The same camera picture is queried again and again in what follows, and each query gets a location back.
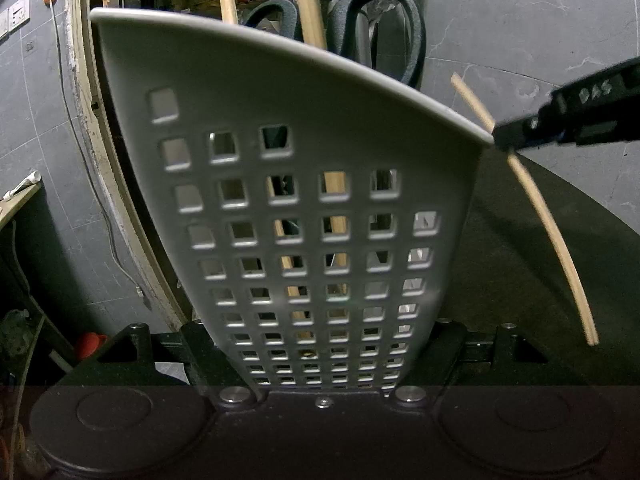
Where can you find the red object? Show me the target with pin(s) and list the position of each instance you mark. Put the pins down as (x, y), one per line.
(90, 345)

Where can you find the plain wooden chopstick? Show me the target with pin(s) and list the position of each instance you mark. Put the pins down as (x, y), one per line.
(550, 230)

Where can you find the white tube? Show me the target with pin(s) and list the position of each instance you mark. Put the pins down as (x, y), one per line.
(22, 185)

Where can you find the cream door frame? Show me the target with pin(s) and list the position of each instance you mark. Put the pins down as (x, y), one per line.
(82, 85)

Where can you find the wooden counter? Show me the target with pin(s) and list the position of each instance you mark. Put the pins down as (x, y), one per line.
(15, 205)

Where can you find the white perforated utensil basket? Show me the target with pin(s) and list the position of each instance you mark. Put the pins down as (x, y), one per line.
(300, 135)

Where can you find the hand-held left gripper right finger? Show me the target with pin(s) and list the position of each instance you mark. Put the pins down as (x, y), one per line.
(450, 345)

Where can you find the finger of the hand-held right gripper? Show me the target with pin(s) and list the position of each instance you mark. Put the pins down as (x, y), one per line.
(515, 135)
(600, 87)

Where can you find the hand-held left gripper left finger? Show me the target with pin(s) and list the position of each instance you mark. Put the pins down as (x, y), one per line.
(200, 345)

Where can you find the white wall switch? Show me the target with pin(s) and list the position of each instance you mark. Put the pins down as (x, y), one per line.
(15, 15)

